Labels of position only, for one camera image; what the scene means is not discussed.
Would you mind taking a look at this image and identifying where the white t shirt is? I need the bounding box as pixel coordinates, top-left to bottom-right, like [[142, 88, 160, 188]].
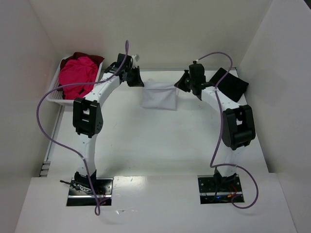
[[142, 80, 179, 110]]

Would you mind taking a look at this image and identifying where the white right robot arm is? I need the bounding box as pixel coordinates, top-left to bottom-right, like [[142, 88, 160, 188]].
[[174, 61, 256, 186]]

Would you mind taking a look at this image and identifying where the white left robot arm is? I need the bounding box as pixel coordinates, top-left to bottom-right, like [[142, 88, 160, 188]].
[[73, 53, 144, 189]]

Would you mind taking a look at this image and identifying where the dark red t shirt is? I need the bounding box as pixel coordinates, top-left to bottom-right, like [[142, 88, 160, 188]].
[[57, 51, 105, 94]]

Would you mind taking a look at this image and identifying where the pink t shirt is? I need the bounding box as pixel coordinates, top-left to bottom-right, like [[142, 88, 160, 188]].
[[58, 57, 99, 100]]

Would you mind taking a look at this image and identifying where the folded black t shirt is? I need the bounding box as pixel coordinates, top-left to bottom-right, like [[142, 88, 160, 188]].
[[209, 68, 249, 102]]

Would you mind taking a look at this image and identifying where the white plastic basket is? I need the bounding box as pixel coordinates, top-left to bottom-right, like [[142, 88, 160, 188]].
[[47, 52, 104, 105]]

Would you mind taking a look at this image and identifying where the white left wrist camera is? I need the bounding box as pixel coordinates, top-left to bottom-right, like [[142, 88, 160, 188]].
[[131, 54, 140, 68]]

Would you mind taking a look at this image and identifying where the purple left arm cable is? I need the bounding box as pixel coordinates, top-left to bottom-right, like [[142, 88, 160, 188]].
[[35, 40, 130, 216]]

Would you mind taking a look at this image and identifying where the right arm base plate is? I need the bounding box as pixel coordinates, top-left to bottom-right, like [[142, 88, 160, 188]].
[[198, 176, 244, 204]]

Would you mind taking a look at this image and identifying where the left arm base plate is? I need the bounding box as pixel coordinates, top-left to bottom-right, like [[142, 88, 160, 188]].
[[64, 178, 113, 207]]

